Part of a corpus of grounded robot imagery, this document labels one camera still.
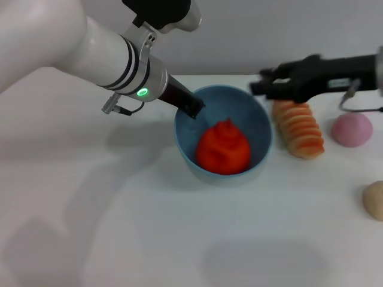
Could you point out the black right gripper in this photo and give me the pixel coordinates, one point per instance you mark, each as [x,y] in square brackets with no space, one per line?
[314,77]

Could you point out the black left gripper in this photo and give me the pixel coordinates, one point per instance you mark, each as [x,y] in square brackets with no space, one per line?
[175,94]

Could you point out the orange toy fruit with stem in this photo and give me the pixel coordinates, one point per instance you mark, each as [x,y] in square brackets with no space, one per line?
[224,149]

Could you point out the blue bowl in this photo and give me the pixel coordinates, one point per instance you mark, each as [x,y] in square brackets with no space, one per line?
[257,134]

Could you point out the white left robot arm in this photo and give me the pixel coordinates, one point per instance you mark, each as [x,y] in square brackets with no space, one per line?
[60,39]

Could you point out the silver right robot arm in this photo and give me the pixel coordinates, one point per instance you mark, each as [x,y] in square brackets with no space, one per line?
[380,71]

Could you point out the orange striped bread roll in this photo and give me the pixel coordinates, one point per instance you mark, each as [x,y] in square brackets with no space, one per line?
[299,131]

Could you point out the pink round bun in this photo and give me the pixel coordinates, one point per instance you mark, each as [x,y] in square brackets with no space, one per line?
[351,130]

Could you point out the beige round bun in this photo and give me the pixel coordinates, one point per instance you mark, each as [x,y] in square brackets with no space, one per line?
[375,203]

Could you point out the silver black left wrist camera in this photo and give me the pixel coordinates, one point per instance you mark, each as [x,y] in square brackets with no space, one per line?
[167,12]

